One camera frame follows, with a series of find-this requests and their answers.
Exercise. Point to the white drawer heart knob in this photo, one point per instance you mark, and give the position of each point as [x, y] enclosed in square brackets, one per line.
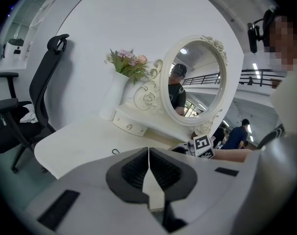
[128, 126]

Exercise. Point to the person's black printed shirt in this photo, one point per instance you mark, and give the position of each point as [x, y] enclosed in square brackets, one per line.
[273, 136]

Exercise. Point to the oval white framed mirror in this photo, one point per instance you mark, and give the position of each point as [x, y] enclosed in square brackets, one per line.
[199, 65]

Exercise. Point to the white shelving desk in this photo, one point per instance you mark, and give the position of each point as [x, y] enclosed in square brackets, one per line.
[11, 63]

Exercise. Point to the black head camera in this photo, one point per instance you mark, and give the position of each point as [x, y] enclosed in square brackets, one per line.
[253, 38]

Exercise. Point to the black balcony railing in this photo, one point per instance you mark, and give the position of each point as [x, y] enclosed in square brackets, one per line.
[260, 76]

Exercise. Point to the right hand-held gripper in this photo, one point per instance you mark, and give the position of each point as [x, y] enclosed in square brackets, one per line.
[203, 144]

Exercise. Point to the black office chair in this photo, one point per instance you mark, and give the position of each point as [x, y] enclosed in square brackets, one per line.
[43, 82]

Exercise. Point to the person's head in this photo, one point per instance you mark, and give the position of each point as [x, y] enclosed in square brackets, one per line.
[282, 40]

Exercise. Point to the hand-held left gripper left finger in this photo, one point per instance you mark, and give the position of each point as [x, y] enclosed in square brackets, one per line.
[89, 180]

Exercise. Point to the pink flower bouquet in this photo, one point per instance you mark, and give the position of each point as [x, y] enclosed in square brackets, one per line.
[128, 62]

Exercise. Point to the white vase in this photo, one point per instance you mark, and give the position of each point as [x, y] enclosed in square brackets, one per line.
[116, 92]

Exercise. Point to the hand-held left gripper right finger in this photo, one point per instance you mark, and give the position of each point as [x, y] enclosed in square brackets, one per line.
[207, 180]

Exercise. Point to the white cloth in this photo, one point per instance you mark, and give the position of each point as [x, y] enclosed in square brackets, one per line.
[29, 115]

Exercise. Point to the person's right forearm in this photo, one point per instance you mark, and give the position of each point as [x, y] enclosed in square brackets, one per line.
[231, 155]

